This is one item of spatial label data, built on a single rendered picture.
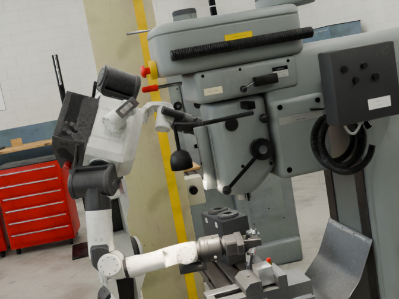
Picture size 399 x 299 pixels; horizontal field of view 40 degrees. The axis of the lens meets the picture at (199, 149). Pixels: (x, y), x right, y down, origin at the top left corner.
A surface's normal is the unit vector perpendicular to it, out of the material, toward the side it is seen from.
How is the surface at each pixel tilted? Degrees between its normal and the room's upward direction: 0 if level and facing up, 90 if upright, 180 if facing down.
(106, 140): 57
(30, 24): 90
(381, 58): 90
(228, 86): 90
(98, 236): 78
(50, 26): 90
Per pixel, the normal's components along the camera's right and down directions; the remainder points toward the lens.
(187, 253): 0.02, -0.09
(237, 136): 0.22, 0.11
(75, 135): 0.25, -0.47
